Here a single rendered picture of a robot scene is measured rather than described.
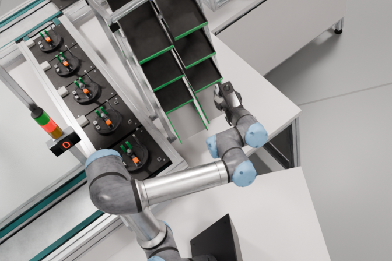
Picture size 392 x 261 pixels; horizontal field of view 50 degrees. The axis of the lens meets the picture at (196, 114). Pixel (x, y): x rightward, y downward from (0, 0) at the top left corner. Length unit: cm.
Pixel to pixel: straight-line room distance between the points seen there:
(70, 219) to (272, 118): 102
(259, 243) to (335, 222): 101
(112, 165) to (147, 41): 46
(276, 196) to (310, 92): 144
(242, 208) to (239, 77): 70
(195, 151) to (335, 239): 109
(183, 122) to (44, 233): 78
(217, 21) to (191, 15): 94
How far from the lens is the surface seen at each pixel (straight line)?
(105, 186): 123
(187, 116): 186
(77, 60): 240
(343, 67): 329
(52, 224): 203
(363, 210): 276
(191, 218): 185
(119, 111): 209
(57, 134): 175
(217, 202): 185
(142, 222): 148
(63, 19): 275
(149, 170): 187
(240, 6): 252
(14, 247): 208
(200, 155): 197
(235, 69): 221
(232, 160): 128
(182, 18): 153
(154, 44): 149
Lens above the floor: 256
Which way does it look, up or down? 54 degrees down
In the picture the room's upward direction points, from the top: 22 degrees counter-clockwise
